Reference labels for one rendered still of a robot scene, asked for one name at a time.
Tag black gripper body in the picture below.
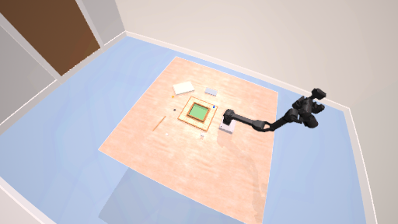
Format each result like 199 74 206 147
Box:
292 88 326 110

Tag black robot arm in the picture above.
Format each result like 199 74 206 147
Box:
222 101 325 132

